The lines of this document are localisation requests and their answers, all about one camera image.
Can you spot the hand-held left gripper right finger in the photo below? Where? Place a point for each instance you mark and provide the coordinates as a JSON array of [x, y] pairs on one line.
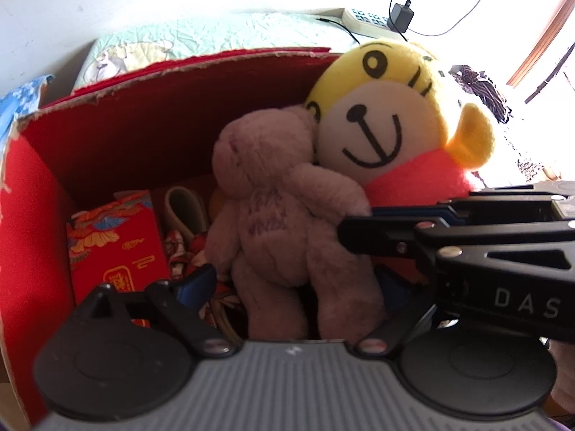
[[402, 323]]

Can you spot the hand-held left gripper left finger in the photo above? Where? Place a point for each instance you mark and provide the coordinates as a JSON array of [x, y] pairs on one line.
[[197, 283]]

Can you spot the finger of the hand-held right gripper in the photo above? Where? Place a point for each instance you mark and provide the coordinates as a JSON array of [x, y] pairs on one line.
[[386, 235], [404, 212]]

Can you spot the yellow tiger plush toy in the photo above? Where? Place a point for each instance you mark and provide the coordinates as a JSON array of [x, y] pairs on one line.
[[382, 121]]

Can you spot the pink teddy bear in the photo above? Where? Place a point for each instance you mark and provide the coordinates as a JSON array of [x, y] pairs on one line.
[[269, 215]]

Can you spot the red cardboard box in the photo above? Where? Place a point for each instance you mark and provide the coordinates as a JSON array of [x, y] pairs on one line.
[[134, 116]]

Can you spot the person's right forearm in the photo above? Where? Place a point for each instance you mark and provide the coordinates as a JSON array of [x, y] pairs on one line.
[[564, 377]]

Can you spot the red floral cloth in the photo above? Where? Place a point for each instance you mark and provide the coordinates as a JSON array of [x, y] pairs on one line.
[[179, 251]]

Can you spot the red printed packet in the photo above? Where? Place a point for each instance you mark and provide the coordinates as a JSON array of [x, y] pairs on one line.
[[130, 242]]

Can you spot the dark knit cloth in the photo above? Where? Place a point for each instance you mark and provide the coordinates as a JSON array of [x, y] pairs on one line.
[[480, 90]]

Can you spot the black power adapter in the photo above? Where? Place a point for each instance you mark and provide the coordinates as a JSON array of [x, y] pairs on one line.
[[401, 15]]

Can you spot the white power strip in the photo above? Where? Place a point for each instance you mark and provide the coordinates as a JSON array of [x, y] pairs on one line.
[[359, 20]]

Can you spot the blue patterned cloth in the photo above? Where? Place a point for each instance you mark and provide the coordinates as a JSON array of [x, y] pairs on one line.
[[18, 103]]

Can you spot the wooden frame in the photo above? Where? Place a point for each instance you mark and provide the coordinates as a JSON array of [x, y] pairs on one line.
[[534, 58]]

